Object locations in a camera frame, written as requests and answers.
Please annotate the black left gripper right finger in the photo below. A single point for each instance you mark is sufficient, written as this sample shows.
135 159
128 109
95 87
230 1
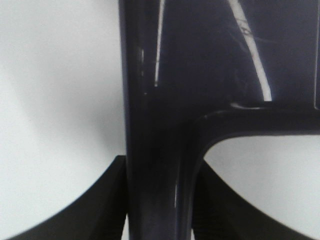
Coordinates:
219 213

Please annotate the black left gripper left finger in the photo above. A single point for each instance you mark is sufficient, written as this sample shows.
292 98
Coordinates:
98 214

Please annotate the purple plastic dustpan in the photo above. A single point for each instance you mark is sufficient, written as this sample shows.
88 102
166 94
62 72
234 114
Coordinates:
197 72

